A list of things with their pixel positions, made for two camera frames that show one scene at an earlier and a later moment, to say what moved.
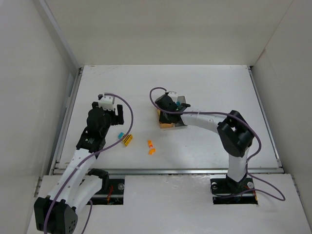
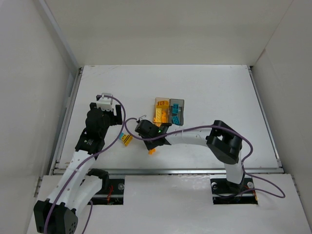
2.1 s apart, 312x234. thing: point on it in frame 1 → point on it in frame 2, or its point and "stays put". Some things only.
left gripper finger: x=120 y=120 stays put
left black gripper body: x=107 y=113 stays put
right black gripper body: x=165 y=117 → x=154 y=144
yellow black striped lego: x=127 y=139 stays put
